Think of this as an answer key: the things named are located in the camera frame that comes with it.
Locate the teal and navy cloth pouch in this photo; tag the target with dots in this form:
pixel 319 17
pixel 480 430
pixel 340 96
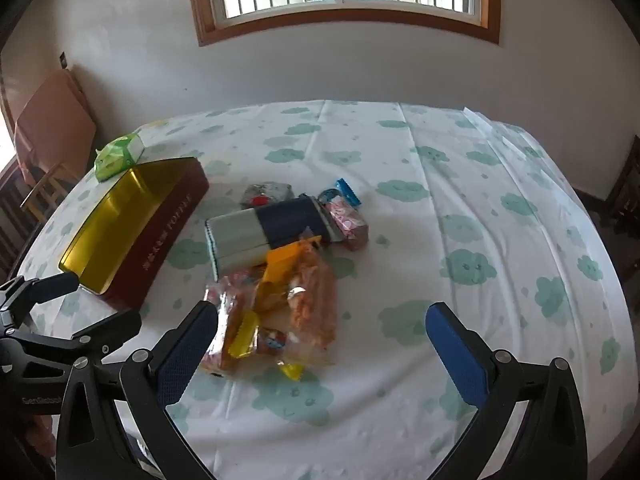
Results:
pixel 260 237

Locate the clear bag of orange snacks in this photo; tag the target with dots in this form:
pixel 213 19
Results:
pixel 310 310

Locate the cloud printed tablecloth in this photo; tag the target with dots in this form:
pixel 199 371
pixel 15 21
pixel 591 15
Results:
pixel 450 185

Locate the maroon tin box gold inside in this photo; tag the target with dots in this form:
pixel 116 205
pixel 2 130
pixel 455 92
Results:
pixel 150 240

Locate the yellow wrapped candy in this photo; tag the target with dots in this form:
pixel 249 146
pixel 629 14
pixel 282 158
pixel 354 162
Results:
pixel 292 371

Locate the pink brown snack packet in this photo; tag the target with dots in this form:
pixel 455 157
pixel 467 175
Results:
pixel 347 222

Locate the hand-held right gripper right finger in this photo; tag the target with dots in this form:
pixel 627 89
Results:
pixel 457 355

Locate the blue clear snack packet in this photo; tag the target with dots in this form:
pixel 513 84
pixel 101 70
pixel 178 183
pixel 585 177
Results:
pixel 340 192

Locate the green tissue pack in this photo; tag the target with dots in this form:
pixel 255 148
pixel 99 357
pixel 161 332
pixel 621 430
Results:
pixel 117 157

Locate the small yellow snack packet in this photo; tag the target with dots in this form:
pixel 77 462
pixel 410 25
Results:
pixel 242 332

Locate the dark wooden chair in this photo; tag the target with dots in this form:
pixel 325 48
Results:
pixel 627 195

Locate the grey speckled snack packet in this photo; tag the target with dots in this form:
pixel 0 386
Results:
pixel 267 191

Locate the light wooden chair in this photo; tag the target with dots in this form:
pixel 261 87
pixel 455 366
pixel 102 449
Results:
pixel 50 176

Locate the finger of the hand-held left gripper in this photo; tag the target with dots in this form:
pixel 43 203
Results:
pixel 45 287
pixel 107 330

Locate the dark wooden furniture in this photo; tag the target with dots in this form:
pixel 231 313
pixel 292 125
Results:
pixel 12 230

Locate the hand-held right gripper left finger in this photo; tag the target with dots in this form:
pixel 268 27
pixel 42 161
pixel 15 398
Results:
pixel 185 355

